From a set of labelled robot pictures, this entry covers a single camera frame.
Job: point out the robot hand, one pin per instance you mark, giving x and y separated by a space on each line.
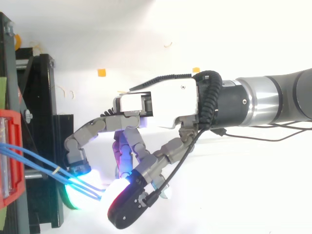
170 102

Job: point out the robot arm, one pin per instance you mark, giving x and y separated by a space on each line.
263 100

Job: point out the black stand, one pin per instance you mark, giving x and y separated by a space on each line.
45 102

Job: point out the red bin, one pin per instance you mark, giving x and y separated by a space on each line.
14 156

